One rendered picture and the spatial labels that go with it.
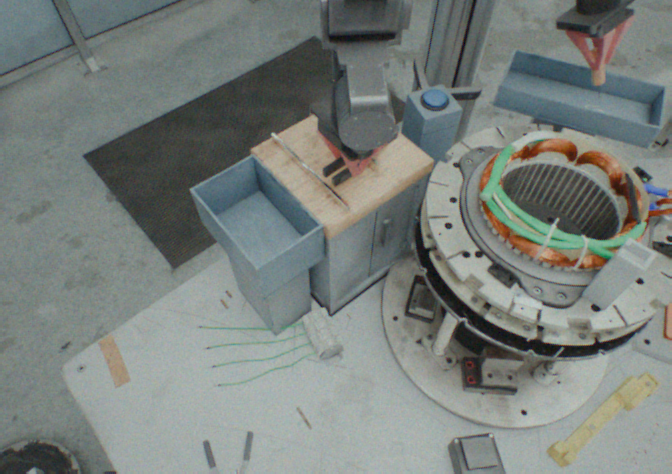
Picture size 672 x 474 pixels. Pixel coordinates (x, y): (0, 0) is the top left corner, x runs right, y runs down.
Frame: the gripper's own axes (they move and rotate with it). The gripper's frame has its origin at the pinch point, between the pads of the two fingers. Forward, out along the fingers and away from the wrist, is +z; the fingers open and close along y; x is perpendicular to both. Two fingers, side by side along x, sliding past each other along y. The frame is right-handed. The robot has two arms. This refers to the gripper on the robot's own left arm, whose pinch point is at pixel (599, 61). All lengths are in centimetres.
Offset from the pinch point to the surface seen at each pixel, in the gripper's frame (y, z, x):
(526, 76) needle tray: -2.3, 4.2, 12.8
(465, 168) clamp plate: -30.7, -3.1, -4.2
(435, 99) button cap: -20.6, -2.3, 14.2
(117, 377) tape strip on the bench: -89, 10, 20
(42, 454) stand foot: -140, 61, 74
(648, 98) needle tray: 8.0, 11.2, -2.4
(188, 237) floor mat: -74, 57, 120
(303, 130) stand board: -42.9, -10.2, 16.8
